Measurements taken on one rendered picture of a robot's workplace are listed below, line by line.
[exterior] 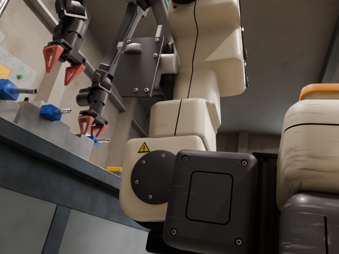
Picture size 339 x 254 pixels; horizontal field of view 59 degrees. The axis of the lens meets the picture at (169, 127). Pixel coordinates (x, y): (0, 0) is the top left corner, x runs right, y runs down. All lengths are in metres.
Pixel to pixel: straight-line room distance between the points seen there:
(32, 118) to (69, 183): 0.20
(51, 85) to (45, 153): 5.21
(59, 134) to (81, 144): 0.09
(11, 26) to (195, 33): 5.15
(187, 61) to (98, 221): 0.56
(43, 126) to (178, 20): 0.44
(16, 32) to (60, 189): 5.08
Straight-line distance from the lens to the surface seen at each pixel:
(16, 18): 5.89
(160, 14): 1.23
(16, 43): 5.79
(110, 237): 1.04
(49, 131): 0.86
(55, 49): 0.91
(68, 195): 0.89
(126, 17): 1.31
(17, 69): 1.91
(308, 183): 0.38
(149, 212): 0.55
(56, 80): 6.00
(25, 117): 0.82
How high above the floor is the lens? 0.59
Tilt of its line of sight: 24 degrees up
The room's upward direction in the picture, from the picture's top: 11 degrees clockwise
